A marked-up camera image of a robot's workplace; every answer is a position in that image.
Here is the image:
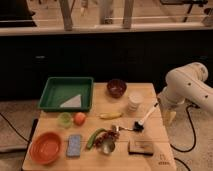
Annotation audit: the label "metal measuring cup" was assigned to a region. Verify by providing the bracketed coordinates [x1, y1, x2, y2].
[101, 138, 115, 155]

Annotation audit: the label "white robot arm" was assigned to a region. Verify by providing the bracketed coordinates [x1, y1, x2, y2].
[158, 62, 213, 126]

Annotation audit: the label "green plastic tray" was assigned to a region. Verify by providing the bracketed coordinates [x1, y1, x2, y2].
[39, 77, 93, 112]

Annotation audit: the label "black power cable right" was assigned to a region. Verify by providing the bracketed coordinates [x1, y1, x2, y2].
[169, 104, 201, 171]

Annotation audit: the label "orange tomato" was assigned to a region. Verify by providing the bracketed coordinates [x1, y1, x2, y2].
[73, 112, 86, 126]

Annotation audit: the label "white triangular paper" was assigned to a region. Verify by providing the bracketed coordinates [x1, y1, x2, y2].
[61, 94, 81, 108]

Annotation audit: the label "orange red bowl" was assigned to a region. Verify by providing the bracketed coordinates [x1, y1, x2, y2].
[29, 132, 62, 165]

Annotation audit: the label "white cup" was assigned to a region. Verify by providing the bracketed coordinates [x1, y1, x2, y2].
[128, 93, 142, 111]

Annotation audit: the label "yellow banana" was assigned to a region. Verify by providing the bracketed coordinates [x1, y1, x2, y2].
[99, 112, 122, 120]

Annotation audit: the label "black cable left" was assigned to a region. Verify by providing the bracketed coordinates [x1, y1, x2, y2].
[0, 112, 38, 144]

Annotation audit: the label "blue sponge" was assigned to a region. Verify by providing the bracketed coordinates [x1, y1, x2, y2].
[66, 134, 82, 157]

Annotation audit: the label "dark red grapes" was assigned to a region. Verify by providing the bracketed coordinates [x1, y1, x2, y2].
[94, 131, 120, 147]

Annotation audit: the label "metal spoon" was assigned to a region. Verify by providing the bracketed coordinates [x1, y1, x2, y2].
[111, 125, 134, 132]

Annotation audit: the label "green small cup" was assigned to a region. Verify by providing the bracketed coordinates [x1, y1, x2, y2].
[58, 112, 72, 128]

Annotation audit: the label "brown wooden block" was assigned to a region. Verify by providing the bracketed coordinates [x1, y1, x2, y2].
[128, 140, 154, 156]

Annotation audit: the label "white handled black brush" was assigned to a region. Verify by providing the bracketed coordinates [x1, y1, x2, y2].
[133, 103, 158, 132]

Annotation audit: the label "dark maroon bowl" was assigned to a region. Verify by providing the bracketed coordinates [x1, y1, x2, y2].
[107, 79, 127, 98]

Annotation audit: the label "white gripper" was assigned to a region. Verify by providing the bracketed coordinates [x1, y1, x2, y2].
[161, 99, 182, 126]

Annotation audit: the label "green cucumber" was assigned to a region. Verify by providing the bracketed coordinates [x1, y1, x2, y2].
[86, 128, 106, 150]

